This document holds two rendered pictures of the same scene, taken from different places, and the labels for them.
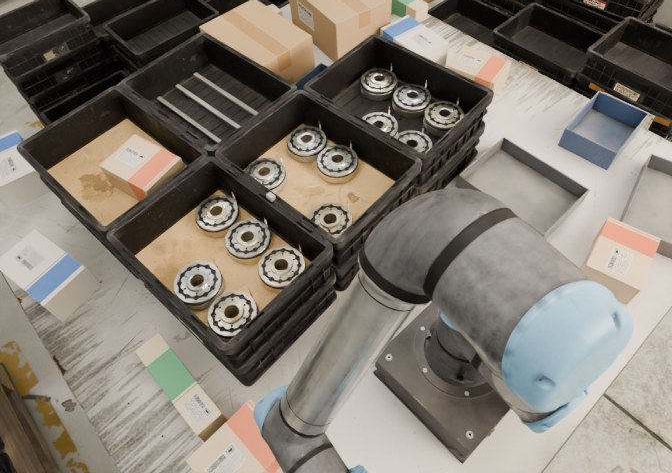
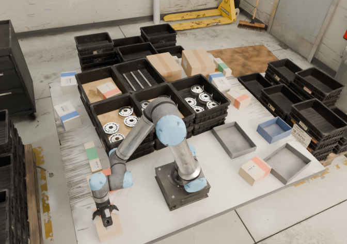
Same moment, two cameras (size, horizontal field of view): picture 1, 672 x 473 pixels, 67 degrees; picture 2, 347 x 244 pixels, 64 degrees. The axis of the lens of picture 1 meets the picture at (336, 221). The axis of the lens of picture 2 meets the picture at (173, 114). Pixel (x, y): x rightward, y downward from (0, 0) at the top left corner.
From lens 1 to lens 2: 0.79 m
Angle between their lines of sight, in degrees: 15
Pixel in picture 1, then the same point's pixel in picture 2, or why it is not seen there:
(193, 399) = (95, 162)
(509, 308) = (160, 116)
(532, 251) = (170, 109)
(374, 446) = (144, 196)
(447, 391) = (172, 183)
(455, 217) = (160, 100)
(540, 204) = (238, 147)
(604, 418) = not seen: outside the picture
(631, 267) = (255, 172)
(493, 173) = (227, 132)
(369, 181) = not seen: hidden behind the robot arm
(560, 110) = (263, 119)
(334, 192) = not seen: hidden behind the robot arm
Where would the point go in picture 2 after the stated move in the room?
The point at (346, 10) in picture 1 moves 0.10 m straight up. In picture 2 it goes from (198, 64) to (199, 54)
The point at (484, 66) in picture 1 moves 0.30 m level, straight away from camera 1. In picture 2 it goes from (240, 96) to (255, 80)
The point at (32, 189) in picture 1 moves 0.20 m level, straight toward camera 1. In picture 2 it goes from (73, 90) to (78, 104)
